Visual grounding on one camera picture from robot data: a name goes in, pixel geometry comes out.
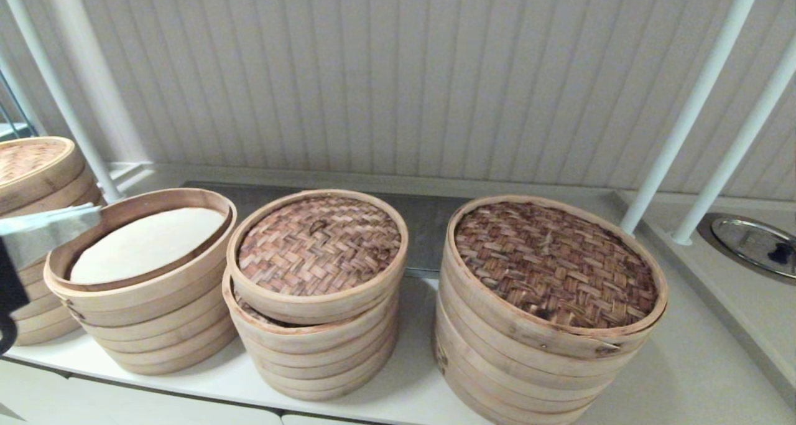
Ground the woven bamboo lid with loop handle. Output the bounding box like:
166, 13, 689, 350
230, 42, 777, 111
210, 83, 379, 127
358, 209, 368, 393
227, 189, 409, 325

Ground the white paper sheet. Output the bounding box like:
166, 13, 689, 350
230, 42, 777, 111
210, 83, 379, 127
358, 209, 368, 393
70, 207, 228, 286

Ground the second-left bamboo steamer stack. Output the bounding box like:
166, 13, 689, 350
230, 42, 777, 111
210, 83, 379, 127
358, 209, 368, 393
44, 187, 239, 377

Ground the small bamboo steamer stack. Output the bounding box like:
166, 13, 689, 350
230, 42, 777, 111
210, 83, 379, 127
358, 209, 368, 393
236, 307, 400, 402

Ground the square metal lid with knob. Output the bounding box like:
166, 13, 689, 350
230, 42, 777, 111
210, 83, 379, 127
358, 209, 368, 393
183, 181, 473, 275

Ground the large bamboo steamer stack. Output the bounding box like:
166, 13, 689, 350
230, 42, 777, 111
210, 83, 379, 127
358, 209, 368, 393
432, 276, 647, 425
439, 194, 669, 359

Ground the large right bamboo steamer stack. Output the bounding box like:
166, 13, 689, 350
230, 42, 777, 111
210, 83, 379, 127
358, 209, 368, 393
439, 194, 669, 359

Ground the round stainless steel pot lid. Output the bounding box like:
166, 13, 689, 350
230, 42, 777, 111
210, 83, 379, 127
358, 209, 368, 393
710, 217, 796, 281

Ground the thin white metal pole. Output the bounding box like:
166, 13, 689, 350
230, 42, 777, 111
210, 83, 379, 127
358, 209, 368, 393
0, 0, 124, 203
618, 0, 767, 238
670, 36, 796, 248

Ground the white cabinet front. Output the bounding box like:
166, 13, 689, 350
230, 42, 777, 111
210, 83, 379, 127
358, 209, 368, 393
0, 357, 386, 425

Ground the metal wire rack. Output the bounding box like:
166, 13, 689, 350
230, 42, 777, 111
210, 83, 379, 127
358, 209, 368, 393
0, 70, 32, 141

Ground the thick white post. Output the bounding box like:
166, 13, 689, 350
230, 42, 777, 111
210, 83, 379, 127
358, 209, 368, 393
39, 0, 156, 186

